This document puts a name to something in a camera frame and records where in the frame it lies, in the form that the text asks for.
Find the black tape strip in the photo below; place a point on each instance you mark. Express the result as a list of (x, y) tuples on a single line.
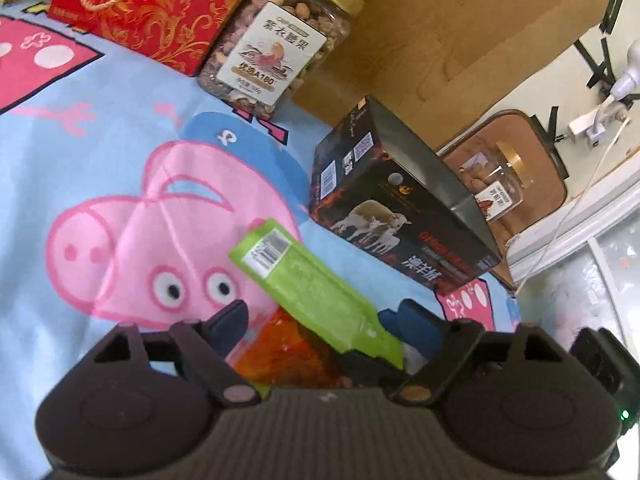
[(612, 10), (550, 130), (597, 67)]

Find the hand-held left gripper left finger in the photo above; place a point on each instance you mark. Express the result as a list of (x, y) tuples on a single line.
[(227, 322)]

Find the black cardboard box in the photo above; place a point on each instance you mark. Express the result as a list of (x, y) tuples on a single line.
[(400, 220)]

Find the green snack packet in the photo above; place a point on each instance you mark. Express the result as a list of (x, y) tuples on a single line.
[(305, 280)]

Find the white power strip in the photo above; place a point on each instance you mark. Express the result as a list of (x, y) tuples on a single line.
[(580, 127)]

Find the orange snack packet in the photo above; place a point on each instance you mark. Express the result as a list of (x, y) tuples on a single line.
[(285, 355)]

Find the printed blanket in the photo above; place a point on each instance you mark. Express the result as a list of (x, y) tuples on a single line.
[(75, 160)]

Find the wooden board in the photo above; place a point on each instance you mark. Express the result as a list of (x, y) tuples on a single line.
[(450, 35)]

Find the square nut jar gold lid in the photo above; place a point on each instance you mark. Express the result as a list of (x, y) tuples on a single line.
[(487, 180)]

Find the round nut jar gold lid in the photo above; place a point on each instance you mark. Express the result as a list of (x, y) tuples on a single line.
[(270, 60)]

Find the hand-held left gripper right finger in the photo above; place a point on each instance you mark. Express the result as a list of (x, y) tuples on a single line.
[(415, 320)]

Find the frosted glass window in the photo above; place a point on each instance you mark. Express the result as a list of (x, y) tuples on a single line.
[(615, 270)]

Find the red gift bag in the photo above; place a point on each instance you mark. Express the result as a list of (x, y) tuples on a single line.
[(165, 15)]

